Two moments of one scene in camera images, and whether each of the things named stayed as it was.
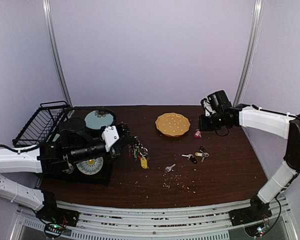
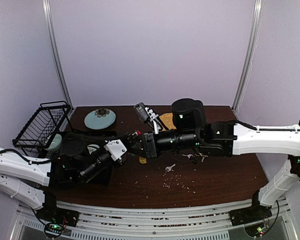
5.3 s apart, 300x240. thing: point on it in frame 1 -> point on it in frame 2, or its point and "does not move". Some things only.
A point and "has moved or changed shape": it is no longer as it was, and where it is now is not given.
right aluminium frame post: (251, 51) does not move
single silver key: (168, 168) does not move
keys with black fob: (191, 157) does not move
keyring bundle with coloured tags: (137, 151) has moved or changed shape
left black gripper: (123, 141) -> (123, 160)
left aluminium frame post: (51, 38) does not move
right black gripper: (203, 122) -> (148, 144)
